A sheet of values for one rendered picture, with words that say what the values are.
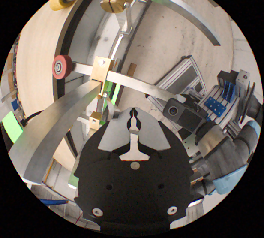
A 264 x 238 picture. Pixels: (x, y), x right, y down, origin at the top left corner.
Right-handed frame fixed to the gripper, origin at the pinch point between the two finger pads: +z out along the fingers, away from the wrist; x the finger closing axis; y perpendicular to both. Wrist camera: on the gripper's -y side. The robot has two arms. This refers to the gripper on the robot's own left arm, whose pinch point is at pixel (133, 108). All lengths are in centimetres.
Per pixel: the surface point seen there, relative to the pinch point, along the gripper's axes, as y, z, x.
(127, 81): -1.8, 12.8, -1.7
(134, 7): -42, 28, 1
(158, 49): -32, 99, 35
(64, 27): -23.9, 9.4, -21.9
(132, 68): -2, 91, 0
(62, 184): 653, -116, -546
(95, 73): -4.7, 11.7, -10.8
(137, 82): -1.3, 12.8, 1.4
